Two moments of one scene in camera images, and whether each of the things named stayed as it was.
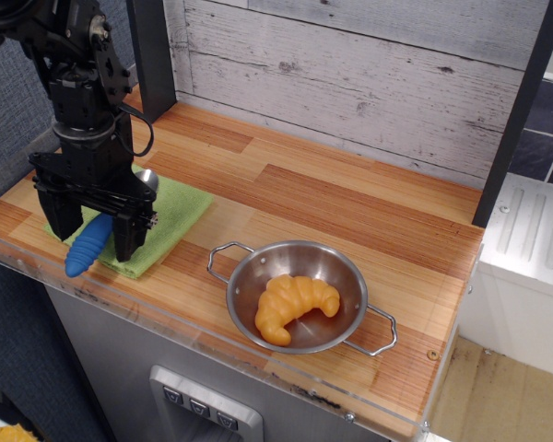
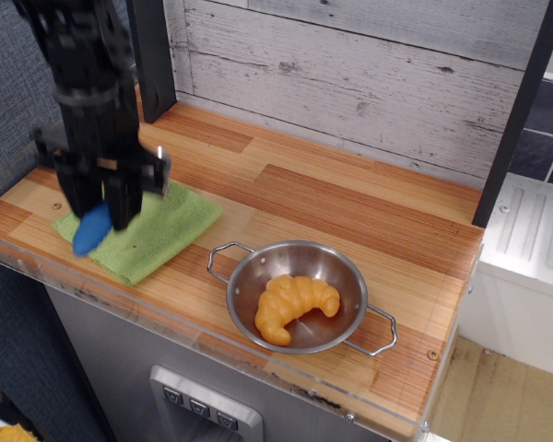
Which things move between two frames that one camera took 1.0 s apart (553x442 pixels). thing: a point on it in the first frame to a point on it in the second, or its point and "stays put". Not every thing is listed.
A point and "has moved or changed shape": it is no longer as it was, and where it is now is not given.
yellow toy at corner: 13,433 stays put
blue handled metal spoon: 92,242 has moved or changed shape
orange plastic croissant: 288,297 stays put
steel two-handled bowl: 246,272 stays put
